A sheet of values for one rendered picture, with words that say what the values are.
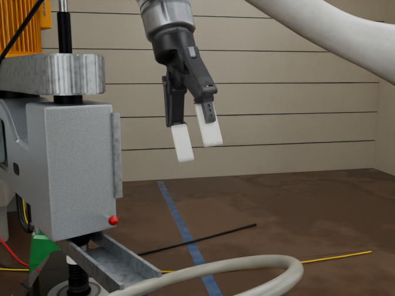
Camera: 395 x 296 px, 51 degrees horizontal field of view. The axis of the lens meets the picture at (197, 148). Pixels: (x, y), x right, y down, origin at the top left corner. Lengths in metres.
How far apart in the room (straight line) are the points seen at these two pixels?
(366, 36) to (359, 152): 7.03
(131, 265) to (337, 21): 0.88
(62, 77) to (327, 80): 6.21
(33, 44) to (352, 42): 1.51
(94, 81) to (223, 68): 5.28
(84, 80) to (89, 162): 0.26
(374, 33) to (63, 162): 0.94
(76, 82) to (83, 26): 5.04
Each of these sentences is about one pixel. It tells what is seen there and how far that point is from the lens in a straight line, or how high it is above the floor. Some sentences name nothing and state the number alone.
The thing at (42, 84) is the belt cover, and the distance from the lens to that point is 1.30.
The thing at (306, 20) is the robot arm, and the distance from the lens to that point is 0.65.
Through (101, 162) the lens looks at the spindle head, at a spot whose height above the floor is 1.36.
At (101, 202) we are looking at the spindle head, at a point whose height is 1.23.
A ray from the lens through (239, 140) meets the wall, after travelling 6.67.
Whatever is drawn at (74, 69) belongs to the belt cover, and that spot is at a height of 1.65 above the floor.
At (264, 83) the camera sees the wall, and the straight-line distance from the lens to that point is 6.72.
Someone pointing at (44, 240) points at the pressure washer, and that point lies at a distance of 3.15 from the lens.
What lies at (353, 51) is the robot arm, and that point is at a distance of 0.68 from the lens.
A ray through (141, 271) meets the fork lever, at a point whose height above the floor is 1.10.
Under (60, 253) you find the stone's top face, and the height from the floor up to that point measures 0.83.
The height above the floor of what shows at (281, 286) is 1.28.
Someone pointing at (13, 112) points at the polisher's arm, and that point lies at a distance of 1.76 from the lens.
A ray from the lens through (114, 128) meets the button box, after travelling 1.34.
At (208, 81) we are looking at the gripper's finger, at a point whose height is 1.63.
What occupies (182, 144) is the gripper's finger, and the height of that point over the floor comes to 1.51.
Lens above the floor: 1.64
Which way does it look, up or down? 10 degrees down
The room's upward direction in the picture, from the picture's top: straight up
